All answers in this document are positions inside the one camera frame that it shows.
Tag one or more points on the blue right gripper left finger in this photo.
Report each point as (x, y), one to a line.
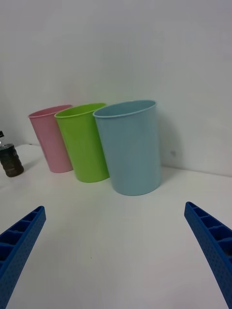
(21, 246)

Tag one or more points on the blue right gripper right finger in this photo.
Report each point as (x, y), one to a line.
(215, 243)

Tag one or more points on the black-capped dark drink bottle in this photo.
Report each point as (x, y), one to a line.
(10, 159)

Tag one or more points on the pink plastic bin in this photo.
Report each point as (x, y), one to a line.
(52, 142)

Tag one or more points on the green plastic bin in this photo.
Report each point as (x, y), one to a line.
(84, 144)

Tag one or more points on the pale blue plastic bin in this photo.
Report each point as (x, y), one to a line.
(131, 149)

